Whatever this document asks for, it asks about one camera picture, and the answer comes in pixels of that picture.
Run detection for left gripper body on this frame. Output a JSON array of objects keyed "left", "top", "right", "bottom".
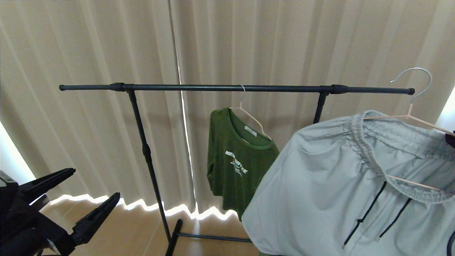
[{"left": 0, "top": 184, "right": 76, "bottom": 256}]

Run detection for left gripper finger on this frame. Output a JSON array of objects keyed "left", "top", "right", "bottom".
[
  {"left": 18, "top": 168, "right": 76, "bottom": 204},
  {"left": 71, "top": 192, "right": 121, "bottom": 246}
]

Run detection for green long-sleeved shirt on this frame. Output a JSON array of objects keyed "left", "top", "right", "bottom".
[{"left": 207, "top": 107, "right": 280, "bottom": 222}]

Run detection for pink clothes hanger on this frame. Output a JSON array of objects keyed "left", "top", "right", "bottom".
[
  {"left": 364, "top": 67, "right": 455, "bottom": 192},
  {"left": 228, "top": 84, "right": 273, "bottom": 141}
]

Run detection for pale grey shorts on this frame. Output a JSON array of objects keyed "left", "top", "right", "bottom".
[{"left": 241, "top": 110, "right": 455, "bottom": 256}]

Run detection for black clothes rack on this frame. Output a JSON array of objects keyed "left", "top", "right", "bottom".
[{"left": 59, "top": 82, "right": 416, "bottom": 256}]

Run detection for beige curtain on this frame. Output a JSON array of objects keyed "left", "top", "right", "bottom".
[{"left": 0, "top": 0, "right": 455, "bottom": 221}]

